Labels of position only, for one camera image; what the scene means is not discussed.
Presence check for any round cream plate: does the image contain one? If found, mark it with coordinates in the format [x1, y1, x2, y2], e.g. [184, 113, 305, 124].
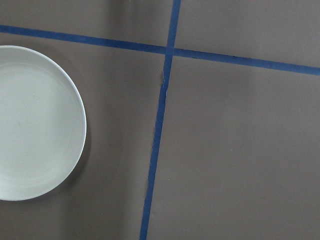
[0, 45, 87, 201]

